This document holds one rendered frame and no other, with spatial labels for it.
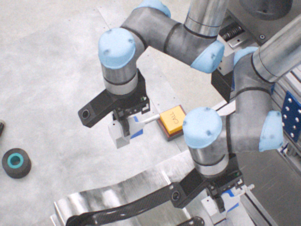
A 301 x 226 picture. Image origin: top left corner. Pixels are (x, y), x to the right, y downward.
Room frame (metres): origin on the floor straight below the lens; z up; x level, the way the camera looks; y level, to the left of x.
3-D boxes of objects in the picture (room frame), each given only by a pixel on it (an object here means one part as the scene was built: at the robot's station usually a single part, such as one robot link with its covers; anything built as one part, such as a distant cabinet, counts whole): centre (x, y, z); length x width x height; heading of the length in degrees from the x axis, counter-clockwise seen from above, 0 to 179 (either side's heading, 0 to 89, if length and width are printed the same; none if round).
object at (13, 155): (0.73, 0.38, 0.82); 0.08 x 0.08 x 0.04
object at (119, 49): (0.76, 0.06, 1.25); 0.09 x 0.08 x 0.11; 144
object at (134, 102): (0.76, 0.06, 1.09); 0.09 x 0.08 x 0.12; 113
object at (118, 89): (0.75, 0.06, 1.17); 0.08 x 0.08 x 0.05
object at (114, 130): (0.76, 0.04, 0.93); 0.13 x 0.05 x 0.05; 113
